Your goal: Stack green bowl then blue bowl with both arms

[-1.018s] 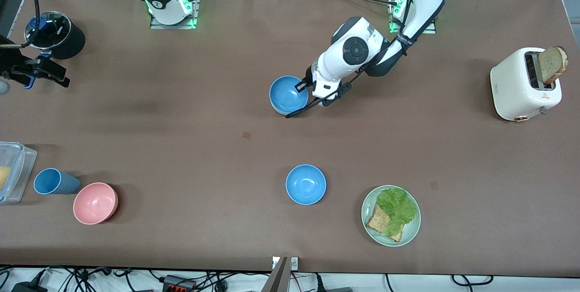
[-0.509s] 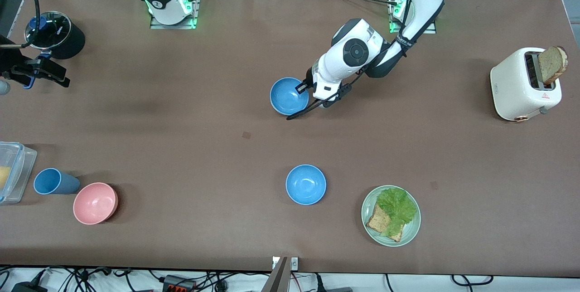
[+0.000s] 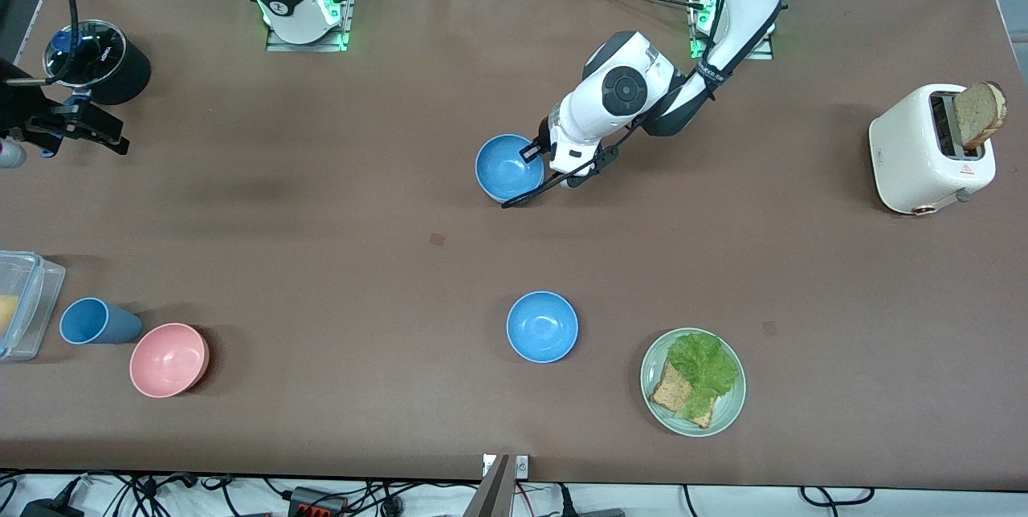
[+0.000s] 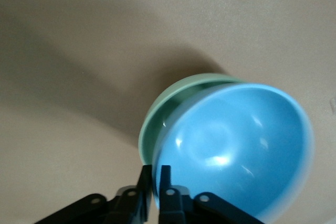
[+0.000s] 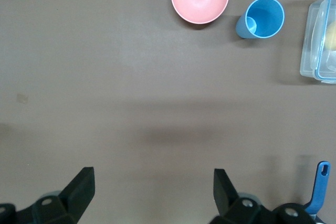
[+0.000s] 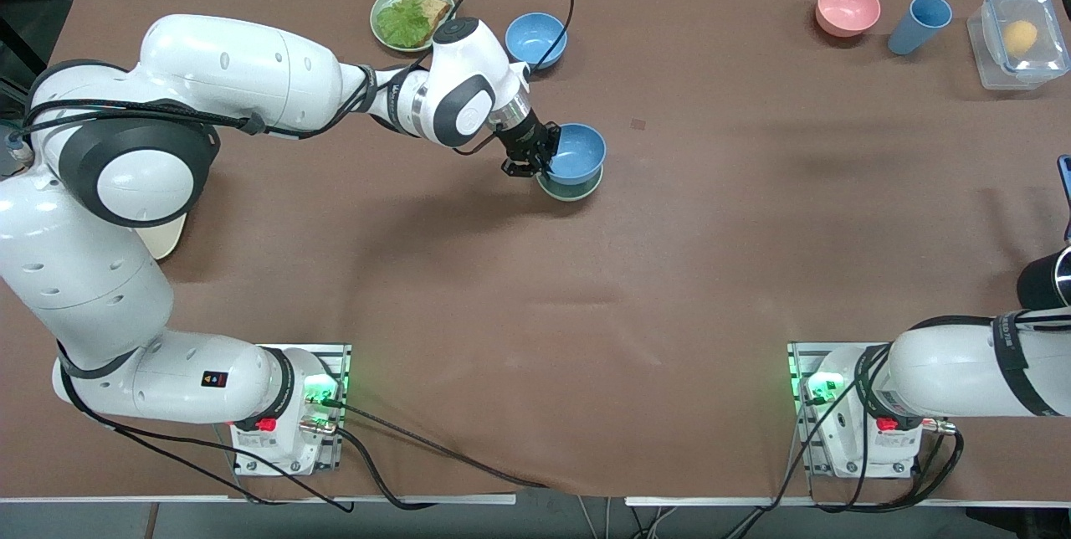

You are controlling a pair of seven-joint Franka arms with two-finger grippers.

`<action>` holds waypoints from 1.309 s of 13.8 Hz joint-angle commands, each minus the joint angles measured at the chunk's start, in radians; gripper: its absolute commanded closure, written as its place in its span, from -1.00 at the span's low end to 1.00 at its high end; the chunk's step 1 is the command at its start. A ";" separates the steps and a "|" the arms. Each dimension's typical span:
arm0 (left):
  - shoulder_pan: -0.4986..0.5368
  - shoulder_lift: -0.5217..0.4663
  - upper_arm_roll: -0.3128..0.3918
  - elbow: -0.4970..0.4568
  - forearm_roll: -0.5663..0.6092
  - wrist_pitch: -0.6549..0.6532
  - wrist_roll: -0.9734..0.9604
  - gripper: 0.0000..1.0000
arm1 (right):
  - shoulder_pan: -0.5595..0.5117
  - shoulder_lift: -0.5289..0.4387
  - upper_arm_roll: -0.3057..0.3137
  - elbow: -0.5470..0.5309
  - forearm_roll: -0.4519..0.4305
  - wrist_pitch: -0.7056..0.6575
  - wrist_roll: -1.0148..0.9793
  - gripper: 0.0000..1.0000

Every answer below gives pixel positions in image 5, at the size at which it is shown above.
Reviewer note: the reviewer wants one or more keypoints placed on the yellow food item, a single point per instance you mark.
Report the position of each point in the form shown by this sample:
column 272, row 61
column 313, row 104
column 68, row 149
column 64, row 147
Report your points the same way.
column 331, row 36

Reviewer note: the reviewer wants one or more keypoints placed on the blue plastic cup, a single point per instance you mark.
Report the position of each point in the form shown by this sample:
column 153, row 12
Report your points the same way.
column 265, row 18

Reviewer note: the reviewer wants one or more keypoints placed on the clear plastic food container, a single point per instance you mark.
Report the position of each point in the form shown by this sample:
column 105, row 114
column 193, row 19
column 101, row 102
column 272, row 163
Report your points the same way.
column 311, row 51

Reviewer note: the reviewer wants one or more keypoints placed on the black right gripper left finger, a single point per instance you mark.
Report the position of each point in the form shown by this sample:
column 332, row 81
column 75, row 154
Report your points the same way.
column 71, row 200

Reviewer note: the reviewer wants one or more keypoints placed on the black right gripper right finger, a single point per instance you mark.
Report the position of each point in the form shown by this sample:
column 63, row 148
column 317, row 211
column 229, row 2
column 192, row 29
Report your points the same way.
column 228, row 200

